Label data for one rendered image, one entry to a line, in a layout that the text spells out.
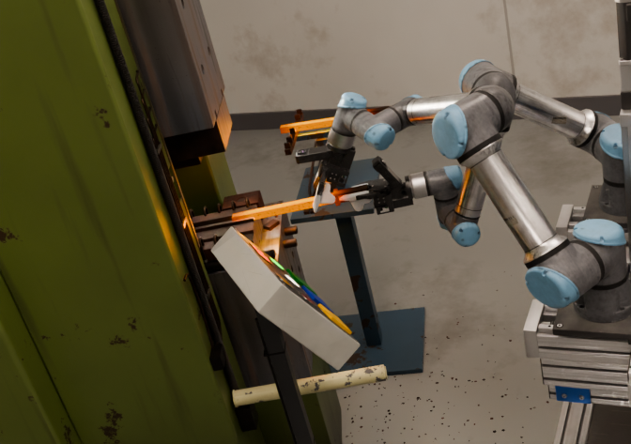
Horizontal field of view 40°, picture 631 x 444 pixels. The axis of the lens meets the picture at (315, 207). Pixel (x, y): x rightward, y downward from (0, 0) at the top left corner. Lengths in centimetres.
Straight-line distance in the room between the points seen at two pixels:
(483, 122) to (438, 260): 204
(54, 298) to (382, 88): 345
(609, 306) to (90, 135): 130
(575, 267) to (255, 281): 73
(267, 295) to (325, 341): 19
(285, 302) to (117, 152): 54
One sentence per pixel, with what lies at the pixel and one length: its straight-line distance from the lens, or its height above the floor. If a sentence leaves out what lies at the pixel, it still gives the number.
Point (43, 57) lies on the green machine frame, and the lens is 205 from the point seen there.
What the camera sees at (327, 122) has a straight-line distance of 310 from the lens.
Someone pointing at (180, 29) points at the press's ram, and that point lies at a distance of 225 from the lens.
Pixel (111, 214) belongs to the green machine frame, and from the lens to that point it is 218.
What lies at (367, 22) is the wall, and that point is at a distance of 530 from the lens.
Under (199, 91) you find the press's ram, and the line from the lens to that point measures 230.
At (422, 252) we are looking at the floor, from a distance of 414.
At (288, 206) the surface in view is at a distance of 260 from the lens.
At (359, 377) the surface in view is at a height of 63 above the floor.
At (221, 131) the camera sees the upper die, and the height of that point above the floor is 132.
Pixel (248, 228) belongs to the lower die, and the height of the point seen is 99.
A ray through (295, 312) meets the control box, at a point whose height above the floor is 112.
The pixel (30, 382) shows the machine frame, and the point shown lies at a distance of 242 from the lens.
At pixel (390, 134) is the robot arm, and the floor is 122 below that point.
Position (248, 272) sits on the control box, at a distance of 200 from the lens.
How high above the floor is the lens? 220
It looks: 28 degrees down
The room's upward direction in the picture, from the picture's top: 15 degrees counter-clockwise
